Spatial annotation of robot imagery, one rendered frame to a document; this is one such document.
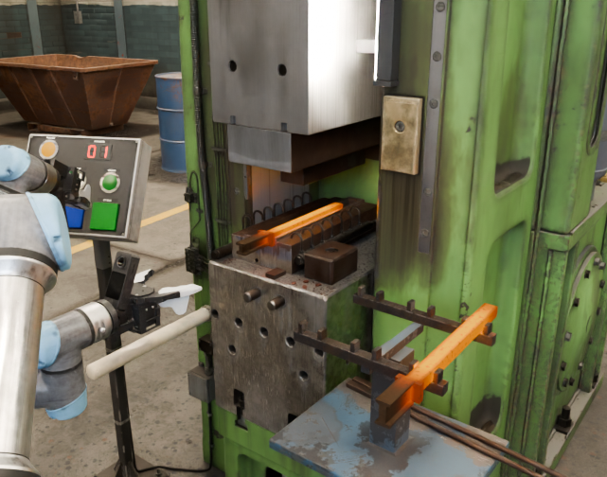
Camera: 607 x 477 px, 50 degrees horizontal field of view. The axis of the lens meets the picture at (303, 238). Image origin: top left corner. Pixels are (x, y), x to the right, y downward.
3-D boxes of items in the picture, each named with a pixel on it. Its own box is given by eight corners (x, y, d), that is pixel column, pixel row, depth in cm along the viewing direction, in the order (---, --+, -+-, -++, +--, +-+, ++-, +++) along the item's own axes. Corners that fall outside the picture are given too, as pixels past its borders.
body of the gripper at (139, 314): (139, 314, 139) (92, 336, 130) (135, 277, 137) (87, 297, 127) (164, 324, 135) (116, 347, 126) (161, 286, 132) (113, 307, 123)
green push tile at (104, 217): (114, 230, 174) (118, 203, 176) (88, 228, 176) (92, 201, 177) (117, 231, 176) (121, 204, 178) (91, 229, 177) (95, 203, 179)
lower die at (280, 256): (292, 274, 163) (291, 242, 160) (232, 256, 174) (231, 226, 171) (377, 229, 194) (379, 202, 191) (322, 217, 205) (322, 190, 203)
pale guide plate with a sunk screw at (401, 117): (414, 175, 148) (419, 99, 142) (380, 169, 153) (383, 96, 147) (419, 173, 149) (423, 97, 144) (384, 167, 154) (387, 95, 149)
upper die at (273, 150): (291, 173, 154) (291, 132, 150) (228, 161, 165) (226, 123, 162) (381, 143, 185) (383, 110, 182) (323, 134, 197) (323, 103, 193)
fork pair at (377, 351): (376, 362, 116) (376, 351, 115) (349, 351, 119) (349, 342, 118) (435, 314, 133) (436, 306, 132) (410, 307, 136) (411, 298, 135)
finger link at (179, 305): (203, 308, 139) (158, 313, 136) (201, 282, 136) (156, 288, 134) (205, 313, 136) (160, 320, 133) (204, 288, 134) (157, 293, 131)
